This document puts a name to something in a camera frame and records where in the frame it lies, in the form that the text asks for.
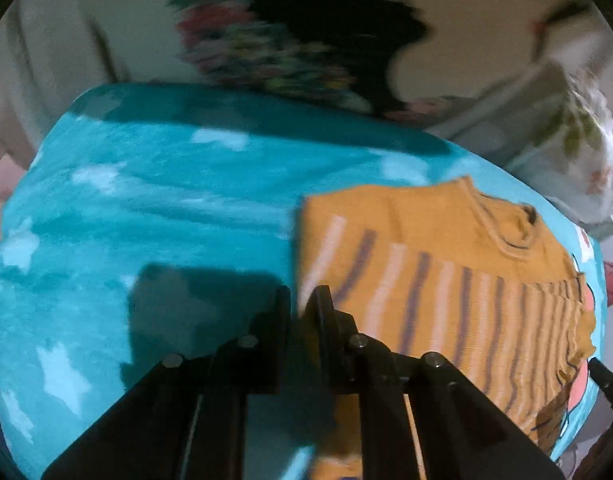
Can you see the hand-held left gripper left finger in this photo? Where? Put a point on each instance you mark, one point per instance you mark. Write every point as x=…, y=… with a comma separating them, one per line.
x=279, y=322

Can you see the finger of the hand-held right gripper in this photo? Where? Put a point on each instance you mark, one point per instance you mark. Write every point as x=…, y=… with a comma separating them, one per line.
x=606, y=382

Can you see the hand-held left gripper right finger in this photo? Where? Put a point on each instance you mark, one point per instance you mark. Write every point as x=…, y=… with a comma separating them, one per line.
x=320, y=322

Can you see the yellow striped sweater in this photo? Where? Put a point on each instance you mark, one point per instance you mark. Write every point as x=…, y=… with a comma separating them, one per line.
x=436, y=240

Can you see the blue star print blanket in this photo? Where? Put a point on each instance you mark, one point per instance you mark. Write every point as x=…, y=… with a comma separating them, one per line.
x=136, y=200

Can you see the white leaf print pillow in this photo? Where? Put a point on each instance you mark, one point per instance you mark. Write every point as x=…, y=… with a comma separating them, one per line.
x=576, y=150

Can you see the dark floral cloth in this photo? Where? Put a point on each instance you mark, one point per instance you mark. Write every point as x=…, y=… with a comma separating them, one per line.
x=286, y=55

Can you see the beige curtain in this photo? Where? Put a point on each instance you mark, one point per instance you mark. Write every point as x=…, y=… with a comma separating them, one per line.
x=46, y=75

